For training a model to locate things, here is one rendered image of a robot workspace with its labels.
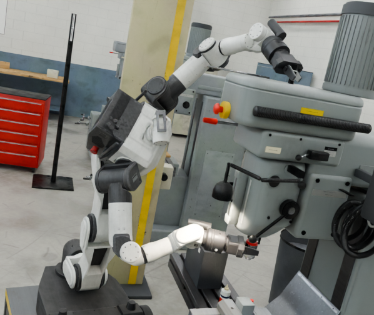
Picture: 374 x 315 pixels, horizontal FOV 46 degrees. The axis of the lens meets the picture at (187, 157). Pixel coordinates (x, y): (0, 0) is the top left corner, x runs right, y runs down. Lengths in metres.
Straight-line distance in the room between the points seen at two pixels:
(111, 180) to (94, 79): 8.86
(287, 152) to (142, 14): 1.91
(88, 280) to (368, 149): 1.50
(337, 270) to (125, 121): 1.05
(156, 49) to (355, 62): 1.83
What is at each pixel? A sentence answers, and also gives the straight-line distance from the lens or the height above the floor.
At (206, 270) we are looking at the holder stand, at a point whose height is 1.00.
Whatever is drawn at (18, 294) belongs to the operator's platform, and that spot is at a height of 0.40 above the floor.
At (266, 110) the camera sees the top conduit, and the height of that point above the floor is 1.80.
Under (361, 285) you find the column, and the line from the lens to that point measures 1.89.
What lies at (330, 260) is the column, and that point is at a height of 1.21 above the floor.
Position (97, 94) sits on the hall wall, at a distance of 10.55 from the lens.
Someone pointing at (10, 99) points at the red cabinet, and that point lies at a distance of 6.02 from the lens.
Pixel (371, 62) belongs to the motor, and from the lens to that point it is 1.70.
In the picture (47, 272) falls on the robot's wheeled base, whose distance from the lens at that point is 2.73.
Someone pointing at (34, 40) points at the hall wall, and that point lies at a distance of 10.44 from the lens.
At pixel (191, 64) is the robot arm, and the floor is 1.88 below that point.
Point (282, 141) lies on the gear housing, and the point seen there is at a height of 1.70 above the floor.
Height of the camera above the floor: 1.93
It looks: 13 degrees down
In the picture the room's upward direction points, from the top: 11 degrees clockwise
